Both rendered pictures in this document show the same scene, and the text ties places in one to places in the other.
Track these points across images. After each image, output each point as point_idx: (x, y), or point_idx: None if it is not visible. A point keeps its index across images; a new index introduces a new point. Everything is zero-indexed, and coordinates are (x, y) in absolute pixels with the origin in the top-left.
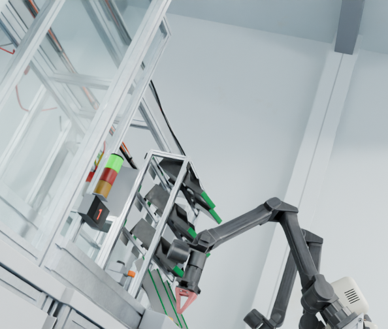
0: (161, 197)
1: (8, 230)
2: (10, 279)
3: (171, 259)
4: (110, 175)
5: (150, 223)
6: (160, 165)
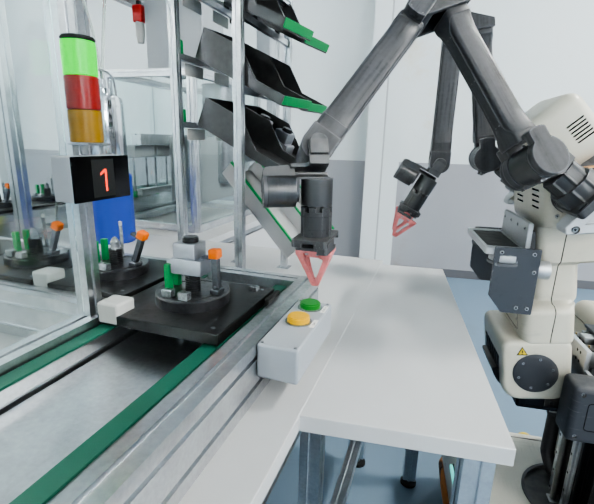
0: (220, 52)
1: None
2: None
3: (271, 207)
4: (83, 92)
5: (227, 83)
6: None
